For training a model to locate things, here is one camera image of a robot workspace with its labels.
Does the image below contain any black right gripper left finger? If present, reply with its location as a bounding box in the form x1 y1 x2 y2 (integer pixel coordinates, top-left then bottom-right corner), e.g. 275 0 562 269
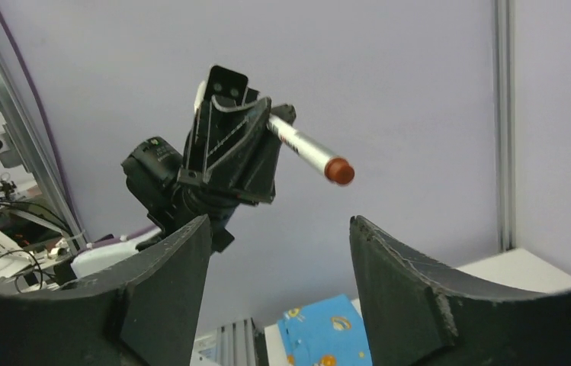
0 216 212 365

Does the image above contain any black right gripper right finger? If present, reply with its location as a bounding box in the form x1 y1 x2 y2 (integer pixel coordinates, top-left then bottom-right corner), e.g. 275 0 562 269
349 216 571 365

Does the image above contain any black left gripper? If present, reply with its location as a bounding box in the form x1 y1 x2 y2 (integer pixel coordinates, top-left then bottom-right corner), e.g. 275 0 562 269
177 87 297 205

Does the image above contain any red capped whiteboard marker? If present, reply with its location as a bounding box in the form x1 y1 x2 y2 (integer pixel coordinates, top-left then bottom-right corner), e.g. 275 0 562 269
267 114 355 186

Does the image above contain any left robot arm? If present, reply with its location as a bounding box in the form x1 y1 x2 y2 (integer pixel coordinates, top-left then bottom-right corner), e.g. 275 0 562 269
121 90 297 252

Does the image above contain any blue patterned cloth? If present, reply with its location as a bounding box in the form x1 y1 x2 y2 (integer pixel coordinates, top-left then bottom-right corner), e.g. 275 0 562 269
277 294 373 366

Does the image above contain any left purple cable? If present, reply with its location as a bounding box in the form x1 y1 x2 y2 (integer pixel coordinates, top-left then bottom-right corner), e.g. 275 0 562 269
0 0 165 249

